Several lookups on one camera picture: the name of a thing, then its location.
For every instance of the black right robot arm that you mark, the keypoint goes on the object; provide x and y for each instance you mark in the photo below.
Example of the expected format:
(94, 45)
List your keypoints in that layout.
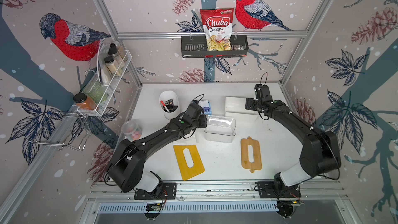
(320, 150)

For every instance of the white oval cup holder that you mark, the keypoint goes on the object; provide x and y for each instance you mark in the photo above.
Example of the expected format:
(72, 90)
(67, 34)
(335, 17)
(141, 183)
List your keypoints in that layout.
(170, 98)

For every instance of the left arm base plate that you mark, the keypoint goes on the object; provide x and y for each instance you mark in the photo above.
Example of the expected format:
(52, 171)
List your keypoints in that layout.
(163, 191)

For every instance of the chrome wire rack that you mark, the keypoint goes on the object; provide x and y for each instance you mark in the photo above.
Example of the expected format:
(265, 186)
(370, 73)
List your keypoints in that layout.
(63, 130)

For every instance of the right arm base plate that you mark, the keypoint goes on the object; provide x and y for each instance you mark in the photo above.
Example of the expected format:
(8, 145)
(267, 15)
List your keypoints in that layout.
(268, 189)

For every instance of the aluminium front rail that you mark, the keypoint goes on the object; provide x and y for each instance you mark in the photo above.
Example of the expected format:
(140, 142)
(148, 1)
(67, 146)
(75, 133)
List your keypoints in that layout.
(224, 190)

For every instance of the orange spice jar black lid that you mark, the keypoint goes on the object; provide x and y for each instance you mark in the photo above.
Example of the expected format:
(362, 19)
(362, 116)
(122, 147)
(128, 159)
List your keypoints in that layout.
(84, 102)

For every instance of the green item in bag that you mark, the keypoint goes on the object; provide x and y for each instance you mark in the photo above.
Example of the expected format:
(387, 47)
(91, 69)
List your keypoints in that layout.
(96, 91)

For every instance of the red marker pen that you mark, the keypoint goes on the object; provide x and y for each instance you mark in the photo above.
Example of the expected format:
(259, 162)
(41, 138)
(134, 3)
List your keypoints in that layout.
(164, 106)

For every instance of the white wire wall shelf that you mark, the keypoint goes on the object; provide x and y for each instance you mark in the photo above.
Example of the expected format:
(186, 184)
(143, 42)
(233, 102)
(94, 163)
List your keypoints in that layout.
(105, 77)

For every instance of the blue tissue paper pack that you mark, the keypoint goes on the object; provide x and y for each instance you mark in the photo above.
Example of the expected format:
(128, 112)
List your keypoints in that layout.
(205, 105)

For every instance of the beige bottle black cap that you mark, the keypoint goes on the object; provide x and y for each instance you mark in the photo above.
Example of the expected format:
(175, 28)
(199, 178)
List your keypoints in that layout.
(113, 51)
(113, 66)

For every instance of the yellow tissue box lid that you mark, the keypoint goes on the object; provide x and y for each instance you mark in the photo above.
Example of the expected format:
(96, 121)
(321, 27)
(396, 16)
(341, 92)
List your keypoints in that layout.
(189, 161)

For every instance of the white tissue paper pack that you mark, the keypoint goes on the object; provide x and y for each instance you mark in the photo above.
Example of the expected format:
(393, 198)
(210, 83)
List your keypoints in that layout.
(188, 139)

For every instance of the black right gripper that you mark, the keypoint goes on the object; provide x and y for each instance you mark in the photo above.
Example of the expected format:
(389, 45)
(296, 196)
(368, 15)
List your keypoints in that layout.
(247, 103)

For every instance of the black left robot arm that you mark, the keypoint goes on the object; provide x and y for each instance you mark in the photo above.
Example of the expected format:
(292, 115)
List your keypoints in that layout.
(127, 163)

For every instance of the red Chuba chips bag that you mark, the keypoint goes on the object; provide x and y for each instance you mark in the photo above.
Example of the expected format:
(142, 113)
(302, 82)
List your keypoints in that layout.
(217, 25)

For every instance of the white plastic tissue box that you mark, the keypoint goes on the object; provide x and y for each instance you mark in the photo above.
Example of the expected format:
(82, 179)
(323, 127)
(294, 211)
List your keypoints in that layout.
(235, 108)

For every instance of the black wall basket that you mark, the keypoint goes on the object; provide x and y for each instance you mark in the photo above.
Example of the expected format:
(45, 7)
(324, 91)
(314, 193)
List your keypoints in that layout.
(200, 47)

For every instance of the bamboo tissue box lid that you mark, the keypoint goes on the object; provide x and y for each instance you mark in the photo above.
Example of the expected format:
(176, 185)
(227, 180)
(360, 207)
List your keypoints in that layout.
(250, 154)

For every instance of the clear plastic tissue box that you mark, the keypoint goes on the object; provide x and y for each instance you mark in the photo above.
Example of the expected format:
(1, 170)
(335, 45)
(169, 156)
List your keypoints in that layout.
(220, 129)

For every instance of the clear plastic cup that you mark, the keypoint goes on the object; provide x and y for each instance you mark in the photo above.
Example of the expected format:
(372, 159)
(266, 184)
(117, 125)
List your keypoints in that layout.
(131, 130)

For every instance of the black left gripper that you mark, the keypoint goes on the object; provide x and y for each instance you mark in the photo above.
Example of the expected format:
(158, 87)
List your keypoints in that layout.
(203, 121)

